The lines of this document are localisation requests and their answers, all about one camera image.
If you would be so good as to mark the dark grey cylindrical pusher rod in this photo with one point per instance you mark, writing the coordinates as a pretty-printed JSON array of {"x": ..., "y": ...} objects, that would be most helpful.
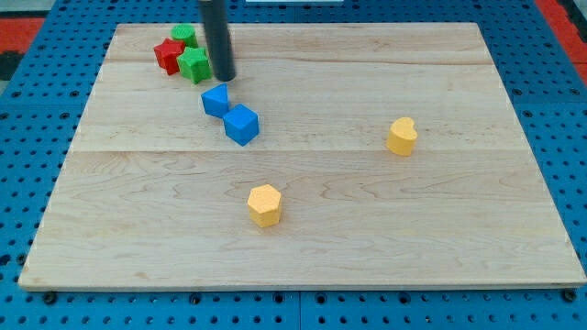
[{"x": 214, "y": 18}]

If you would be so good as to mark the green star block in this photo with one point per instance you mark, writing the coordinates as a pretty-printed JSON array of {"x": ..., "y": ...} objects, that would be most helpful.
[{"x": 194, "y": 64}]

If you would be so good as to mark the light wooden board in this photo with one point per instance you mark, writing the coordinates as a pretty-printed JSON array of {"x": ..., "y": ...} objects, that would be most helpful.
[{"x": 153, "y": 196}]

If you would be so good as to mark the green cylinder block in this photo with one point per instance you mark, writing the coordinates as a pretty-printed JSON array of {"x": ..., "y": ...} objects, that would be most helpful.
[{"x": 186, "y": 34}]

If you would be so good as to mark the red star block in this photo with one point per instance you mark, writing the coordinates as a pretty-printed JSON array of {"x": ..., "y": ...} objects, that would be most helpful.
[{"x": 167, "y": 53}]

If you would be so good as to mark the blue triangle block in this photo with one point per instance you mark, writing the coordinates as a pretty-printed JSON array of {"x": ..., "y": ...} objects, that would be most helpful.
[{"x": 216, "y": 101}]

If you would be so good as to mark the blue cube block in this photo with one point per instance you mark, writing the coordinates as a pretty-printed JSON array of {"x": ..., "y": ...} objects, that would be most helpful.
[{"x": 241, "y": 124}]

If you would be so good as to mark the yellow hexagon block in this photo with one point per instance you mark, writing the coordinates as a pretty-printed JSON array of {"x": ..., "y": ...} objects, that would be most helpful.
[{"x": 265, "y": 205}]

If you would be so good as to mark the yellow heart block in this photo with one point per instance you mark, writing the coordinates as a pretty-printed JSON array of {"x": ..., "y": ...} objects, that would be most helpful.
[{"x": 402, "y": 136}]

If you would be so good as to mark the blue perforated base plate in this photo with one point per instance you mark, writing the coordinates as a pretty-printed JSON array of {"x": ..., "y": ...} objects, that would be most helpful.
[{"x": 44, "y": 100}]

